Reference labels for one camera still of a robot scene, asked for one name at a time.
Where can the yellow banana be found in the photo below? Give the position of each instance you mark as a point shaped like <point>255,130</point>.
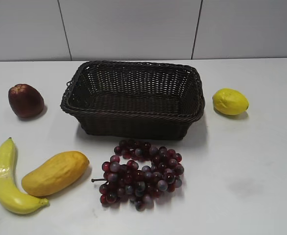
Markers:
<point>11,198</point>

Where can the dark woven rectangular basket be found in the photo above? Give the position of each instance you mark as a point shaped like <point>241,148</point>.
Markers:
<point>143,100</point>

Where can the red purple grape bunch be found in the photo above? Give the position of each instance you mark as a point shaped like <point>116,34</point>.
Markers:
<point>141,173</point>

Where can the yellow lemon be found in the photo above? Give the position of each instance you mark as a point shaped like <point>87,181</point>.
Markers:
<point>230,102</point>

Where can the yellow mango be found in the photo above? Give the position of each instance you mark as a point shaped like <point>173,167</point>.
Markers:
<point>57,173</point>

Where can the dark red apple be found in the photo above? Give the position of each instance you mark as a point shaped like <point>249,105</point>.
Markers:
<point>25,101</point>

